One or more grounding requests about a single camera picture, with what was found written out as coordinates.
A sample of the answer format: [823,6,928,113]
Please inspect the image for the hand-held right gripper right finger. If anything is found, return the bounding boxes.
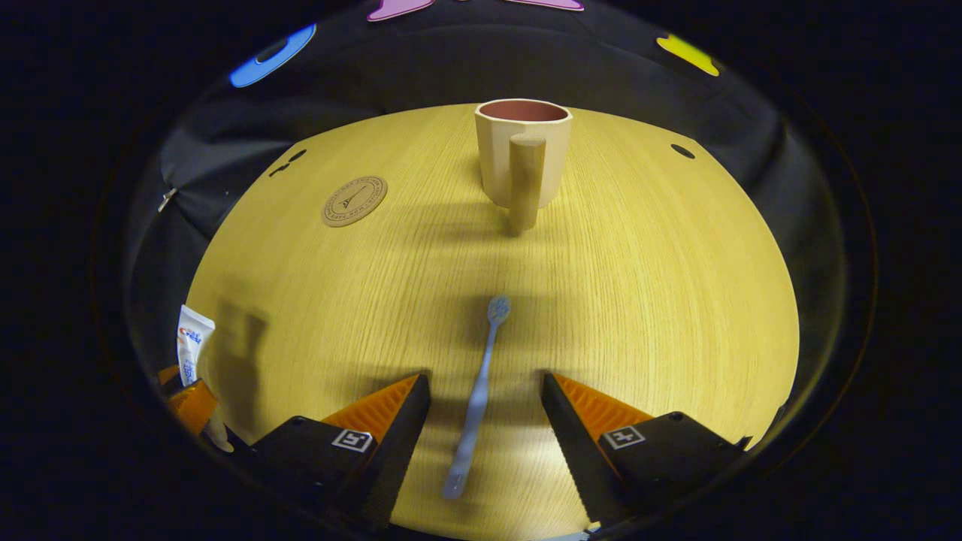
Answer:
[541,372,752,527]

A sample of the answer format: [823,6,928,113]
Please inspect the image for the white toothpaste tube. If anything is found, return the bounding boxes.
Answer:
[177,304,235,453]

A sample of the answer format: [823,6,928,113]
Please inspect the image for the round wooden coaster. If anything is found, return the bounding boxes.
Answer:
[322,176,389,228]

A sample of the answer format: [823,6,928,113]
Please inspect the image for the wooden desktop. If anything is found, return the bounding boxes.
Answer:
[186,104,800,541]

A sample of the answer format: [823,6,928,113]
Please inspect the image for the beige cup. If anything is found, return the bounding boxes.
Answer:
[475,98,573,235]

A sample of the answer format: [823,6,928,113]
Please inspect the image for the light blue toothbrush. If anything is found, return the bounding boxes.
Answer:
[442,295,513,500]

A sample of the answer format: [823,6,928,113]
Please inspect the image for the black backdrop cloth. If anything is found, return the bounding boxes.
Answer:
[124,0,846,422]

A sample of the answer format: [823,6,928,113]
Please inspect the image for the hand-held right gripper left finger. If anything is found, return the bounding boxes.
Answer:
[248,373,433,530]

